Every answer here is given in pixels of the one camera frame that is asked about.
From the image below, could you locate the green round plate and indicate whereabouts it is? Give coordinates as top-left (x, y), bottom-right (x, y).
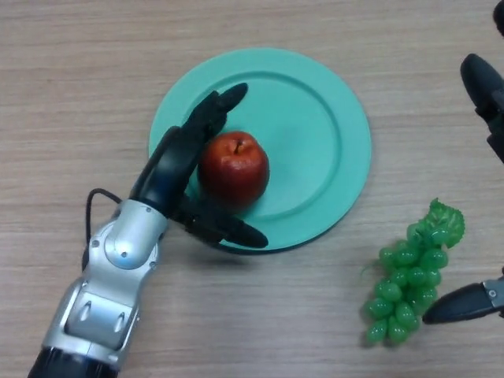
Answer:
top-left (147, 47), bottom-right (372, 253)

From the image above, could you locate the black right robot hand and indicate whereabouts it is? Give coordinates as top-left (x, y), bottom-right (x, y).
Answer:
top-left (421, 0), bottom-right (504, 324)

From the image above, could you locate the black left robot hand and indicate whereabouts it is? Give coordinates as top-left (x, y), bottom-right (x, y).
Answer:
top-left (128, 82), bottom-right (269, 250)

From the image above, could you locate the red apple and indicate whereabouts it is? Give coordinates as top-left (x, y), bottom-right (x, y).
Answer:
top-left (198, 131), bottom-right (271, 208)

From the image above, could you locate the green grape bunch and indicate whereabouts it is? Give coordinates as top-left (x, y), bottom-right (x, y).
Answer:
top-left (361, 198), bottom-right (465, 347)

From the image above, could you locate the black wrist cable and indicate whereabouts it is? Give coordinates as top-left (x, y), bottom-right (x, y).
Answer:
top-left (81, 188), bottom-right (124, 275)

